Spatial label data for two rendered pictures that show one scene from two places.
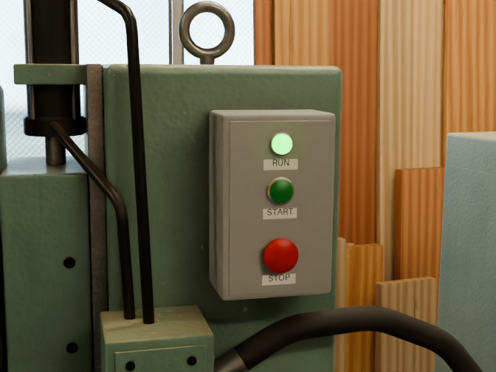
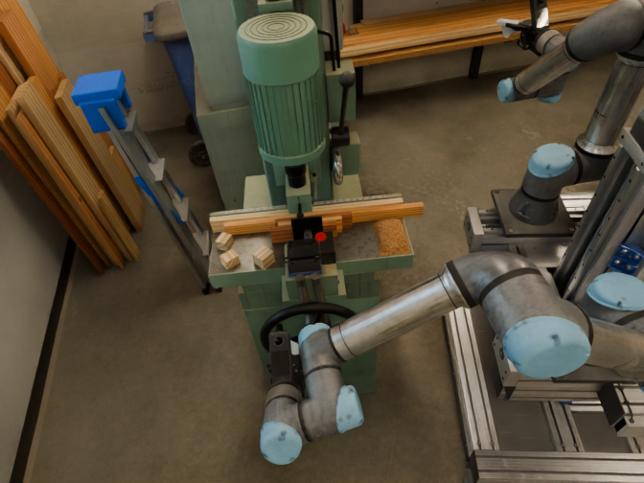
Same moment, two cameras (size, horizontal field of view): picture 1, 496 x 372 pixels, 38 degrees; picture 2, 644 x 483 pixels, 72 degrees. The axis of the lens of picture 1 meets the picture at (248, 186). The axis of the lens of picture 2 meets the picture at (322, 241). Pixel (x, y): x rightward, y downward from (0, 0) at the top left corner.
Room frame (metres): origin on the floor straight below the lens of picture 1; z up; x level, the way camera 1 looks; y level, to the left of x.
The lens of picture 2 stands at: (0.40, 1.28, 1.88)
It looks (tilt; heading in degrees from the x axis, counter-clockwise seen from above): 47 degrees down; 284
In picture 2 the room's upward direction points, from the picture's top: 6 degrees counter-clockwise
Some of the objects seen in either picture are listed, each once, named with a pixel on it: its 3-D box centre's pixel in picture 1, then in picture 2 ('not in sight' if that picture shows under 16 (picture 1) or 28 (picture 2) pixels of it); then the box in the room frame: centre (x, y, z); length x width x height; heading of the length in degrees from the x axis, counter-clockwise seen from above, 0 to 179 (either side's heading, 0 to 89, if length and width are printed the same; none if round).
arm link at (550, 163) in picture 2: not in sight; (549, 170); (-0.05, 0.09, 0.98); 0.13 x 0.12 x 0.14; 22
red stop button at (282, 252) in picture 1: (280, 255); not in sight; (0.60, -0.03, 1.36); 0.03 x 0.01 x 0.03; 104
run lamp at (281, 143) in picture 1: (282, 144); not in sight; (0.60, -0.03, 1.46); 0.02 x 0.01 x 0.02; 104
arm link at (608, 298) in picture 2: not in sight; (614, 305); (-0.11, 0.59, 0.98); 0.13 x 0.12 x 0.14; 111
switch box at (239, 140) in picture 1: (270, 201); (330, 15); (0.63, -0.02, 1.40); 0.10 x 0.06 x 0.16; 104
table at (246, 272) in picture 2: not in sight; (310, 257); (0.65, 0.43, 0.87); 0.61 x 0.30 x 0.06; 14
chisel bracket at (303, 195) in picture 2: not in sight; (299, 190); (0.69, 0.31, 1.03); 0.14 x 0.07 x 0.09; 104
